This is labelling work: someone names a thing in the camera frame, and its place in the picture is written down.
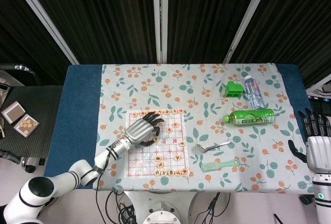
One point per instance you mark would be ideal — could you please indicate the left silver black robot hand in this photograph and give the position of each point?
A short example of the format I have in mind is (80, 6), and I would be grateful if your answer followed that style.
(138, 131)

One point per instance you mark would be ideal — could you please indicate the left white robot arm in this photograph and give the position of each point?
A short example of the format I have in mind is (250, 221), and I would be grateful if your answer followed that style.
(82, 173)

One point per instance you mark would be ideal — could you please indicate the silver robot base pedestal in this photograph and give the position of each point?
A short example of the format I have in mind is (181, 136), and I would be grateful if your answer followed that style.
(161, 208)

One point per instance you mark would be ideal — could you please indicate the white brown box lid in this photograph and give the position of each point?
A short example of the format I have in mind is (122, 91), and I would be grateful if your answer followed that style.
(14, 112)

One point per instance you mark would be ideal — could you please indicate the white red-lined chess board sheet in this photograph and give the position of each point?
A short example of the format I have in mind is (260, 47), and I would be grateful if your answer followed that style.
(144, 162)

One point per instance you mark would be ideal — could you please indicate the green tea drink bottle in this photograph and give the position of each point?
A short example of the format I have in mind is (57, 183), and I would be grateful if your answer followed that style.
(250, 116)

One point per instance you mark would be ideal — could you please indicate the floral orange fruit tablecloth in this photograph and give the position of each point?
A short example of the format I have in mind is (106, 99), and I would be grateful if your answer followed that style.
(207, 87)

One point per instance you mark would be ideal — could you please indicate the bent metal spoon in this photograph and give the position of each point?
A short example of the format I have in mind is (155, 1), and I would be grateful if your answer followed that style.
(204, 148)

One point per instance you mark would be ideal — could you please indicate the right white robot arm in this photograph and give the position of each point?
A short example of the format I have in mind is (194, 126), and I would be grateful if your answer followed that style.
(323, 200)

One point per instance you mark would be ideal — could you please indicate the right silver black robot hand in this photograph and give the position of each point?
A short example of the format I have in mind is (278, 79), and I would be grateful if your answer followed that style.
(319, 151)

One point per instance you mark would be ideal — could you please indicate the green brush white bristles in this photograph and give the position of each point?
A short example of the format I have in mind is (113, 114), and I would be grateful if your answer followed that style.
(210, 167)

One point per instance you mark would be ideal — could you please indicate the black pleated curtain panel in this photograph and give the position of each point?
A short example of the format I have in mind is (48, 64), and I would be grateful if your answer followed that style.
(103, 19)
(23, 43)
(204, 19)
(300, 27)

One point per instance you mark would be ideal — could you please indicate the clear plastic water bottle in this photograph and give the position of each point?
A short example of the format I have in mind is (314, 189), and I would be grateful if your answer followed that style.
(254, 92)

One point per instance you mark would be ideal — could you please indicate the green plastic divided box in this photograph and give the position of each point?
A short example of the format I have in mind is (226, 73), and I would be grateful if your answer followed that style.
(233, 89)

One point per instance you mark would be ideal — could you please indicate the beige bag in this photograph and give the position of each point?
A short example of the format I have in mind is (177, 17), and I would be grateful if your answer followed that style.
(4, 97)

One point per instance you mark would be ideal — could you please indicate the blue table cover cloth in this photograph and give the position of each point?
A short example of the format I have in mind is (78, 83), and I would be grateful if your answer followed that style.
(75, 105)

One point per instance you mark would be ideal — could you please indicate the white metal frame post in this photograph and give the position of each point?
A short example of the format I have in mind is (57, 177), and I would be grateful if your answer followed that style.
(248, 19)
(160, 19)
(44, 19)

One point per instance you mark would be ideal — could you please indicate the box of wooden pieces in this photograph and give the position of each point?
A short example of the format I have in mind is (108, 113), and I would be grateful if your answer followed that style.
(26, 127)

